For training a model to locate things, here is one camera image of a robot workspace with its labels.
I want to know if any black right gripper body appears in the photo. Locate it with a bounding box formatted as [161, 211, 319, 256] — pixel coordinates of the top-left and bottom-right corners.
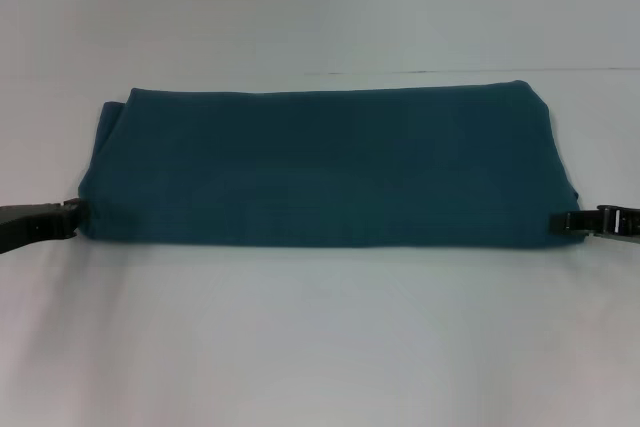
[595, 203, 640, 246]

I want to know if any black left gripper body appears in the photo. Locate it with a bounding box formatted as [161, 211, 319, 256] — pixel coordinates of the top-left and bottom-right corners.
[0, 201, 62, 257]

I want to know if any blue teal shirt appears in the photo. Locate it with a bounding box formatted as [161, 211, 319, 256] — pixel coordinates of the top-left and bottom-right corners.
[78, 79, 586, 251]

